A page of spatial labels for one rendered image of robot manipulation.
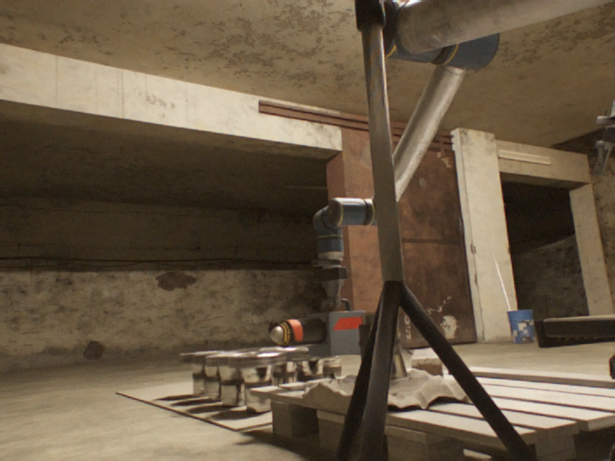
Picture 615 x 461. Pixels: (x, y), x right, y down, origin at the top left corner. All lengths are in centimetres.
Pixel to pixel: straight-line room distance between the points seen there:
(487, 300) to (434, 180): 175
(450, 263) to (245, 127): 319
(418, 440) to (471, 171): 642
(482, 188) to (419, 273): 169
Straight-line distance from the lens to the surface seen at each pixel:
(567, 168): 953
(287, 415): 179
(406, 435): 127
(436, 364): 186
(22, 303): 1034
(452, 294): 695
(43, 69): 554
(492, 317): 728
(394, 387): 150
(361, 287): 610
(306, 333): 194
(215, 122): 572
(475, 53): 167
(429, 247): 679
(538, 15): 115
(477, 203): 741
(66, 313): 1036
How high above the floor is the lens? 37
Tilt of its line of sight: 10 degrees up
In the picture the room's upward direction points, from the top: 4 degrees counter-clockwise
